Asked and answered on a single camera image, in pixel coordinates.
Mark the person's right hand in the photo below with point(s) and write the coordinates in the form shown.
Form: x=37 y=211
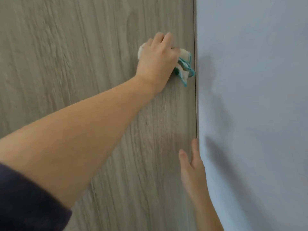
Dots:
x=196 y=180

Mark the person's left hand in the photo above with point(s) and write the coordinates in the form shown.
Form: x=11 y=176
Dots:
x=158 y=62

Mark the beige cloth with teal edge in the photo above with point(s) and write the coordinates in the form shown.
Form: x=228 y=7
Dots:
x=184 y=72

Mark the person's left forearm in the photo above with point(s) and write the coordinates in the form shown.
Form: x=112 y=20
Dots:
x=72 y=141

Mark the dark grey sweater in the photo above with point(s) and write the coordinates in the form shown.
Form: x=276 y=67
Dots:
x=29 y=204

